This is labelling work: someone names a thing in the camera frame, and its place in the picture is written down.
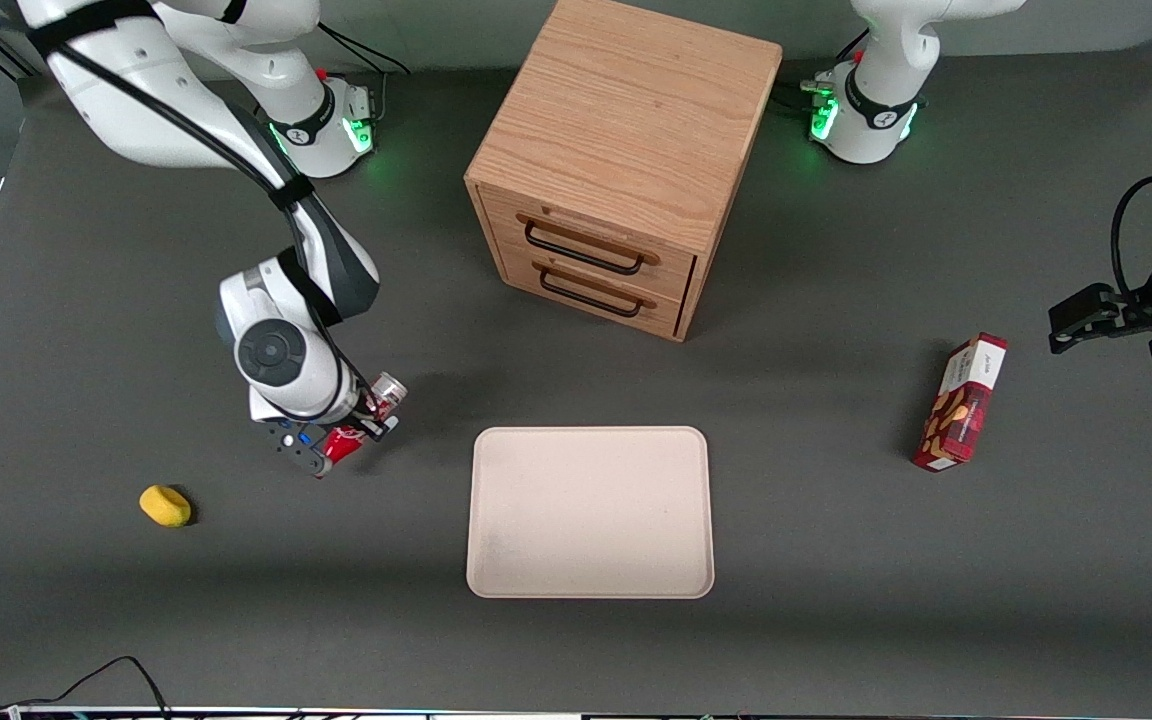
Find red cookie box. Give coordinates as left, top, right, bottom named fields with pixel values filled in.
left=912, top=332, right=1009, bottom=473

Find wooden drawer cabinet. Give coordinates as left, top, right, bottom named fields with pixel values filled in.
left=464, top=0, right=785, bottom=343

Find beige rectangular tray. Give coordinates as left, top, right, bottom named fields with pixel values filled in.
left=466, top=426, right=715, bottom=600

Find short black drawer handle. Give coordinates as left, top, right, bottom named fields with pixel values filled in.
left=538, top=267, right=644, bottom=320

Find narrow wooden drawer front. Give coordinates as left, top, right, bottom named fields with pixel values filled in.
left=499, top=245, right=689, bottom=337

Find wide wooden drawer front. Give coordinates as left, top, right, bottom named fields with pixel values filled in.
left=482, top=185, right=699, bottom=303

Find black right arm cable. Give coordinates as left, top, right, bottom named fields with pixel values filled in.
left=26, top=20, right=382, bottom=426

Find black base cable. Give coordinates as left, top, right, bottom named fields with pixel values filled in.
left=314, top=28, right=409, bottom=77
left=774, top=76, right=837, bottom=114

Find long black drawer handle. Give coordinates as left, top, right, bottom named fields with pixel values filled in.
left=523, top=220, right=646, bottom=277

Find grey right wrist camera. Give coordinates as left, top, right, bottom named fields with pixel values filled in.
left=266, top=420, right=335, bottom=479

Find yellow lemon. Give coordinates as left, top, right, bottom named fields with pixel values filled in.
left=139, top=485, right=193, bottom=528

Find black cable on table edge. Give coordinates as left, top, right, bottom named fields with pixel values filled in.
left=0, top=655, right=173, bottom=720

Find black right base cable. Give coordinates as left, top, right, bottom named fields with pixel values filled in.
left=314, top=28, right=409, bottom=77

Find black left base cable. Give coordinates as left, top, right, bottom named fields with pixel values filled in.
left=774, top=76, right=837, bottom=114

